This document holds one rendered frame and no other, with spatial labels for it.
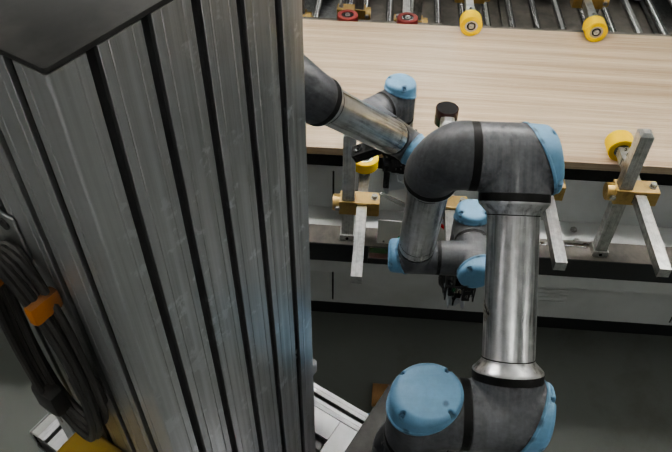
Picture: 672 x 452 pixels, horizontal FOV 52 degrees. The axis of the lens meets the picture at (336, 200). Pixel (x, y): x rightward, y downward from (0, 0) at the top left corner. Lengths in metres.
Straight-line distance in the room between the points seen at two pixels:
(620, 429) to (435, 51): 1.48
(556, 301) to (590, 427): 0.45
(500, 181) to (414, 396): 0.37
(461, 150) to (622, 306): 1.75
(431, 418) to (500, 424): 0.11
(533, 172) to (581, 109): 1.27
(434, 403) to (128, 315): 0.66
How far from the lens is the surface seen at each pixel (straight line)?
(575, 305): 2.74
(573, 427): 2.67
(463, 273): 1.46
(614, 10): 3.42
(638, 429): 2.75
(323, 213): 2.28
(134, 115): 0.48
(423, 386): 1.15
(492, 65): 2.52
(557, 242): 1.83
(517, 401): 1.16
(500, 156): 1.12
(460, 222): 1.53
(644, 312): 2.83
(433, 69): 2.46
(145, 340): 0.61
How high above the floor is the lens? 2.24
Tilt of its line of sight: 44 degrees down
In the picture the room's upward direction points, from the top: 1 degrees clockwise
